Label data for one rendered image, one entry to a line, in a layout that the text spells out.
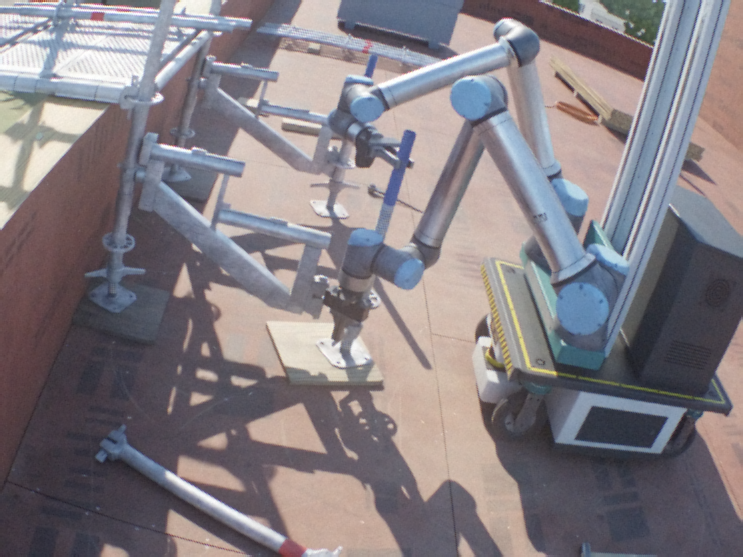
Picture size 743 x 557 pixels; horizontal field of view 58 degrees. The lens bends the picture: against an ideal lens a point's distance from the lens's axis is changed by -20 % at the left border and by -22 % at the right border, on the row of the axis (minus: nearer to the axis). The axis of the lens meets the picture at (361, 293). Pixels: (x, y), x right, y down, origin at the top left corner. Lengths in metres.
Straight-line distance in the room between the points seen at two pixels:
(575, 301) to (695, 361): 0.69
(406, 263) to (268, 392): 0.55
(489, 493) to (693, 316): 0.85
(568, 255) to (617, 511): 0.88
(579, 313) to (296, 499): 0.87
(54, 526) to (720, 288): 2.06
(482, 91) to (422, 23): 6.22
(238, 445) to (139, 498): 0.40
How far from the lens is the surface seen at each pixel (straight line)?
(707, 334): 2.53
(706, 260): 2.37
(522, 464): 2.47
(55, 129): 2.14
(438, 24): 8.25
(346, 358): 2.61
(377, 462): 2.28
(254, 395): 2.39
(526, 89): 2.62
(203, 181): 3.58
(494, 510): 2.27
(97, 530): 1.88
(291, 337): 2.64
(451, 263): 3.46
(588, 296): 2.04
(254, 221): 2.41
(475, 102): 2.04
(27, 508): 1.92
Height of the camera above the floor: 1.45
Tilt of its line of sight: 29 degrees down
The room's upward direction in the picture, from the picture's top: 17 degrees clockwise
